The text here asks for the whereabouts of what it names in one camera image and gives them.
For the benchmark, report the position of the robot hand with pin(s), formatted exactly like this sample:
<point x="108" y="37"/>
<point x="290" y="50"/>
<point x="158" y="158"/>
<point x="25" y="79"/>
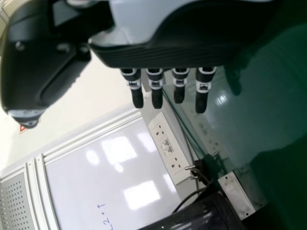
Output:
<point x="148" y="36"/>

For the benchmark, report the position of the white socket strip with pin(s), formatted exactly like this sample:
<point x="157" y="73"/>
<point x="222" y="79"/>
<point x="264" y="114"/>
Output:
<point x="168" y="148"/>

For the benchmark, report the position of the black plug with metal pins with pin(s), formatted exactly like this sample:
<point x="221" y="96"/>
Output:
<point x="204" y="167"/>

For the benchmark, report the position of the perforated grey metal panel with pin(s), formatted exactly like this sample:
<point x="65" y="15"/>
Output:
<point x="14" y="203"/>

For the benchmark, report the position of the aluminium frame rail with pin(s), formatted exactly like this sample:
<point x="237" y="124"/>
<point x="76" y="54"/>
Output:
<point x="84" y="141"/>

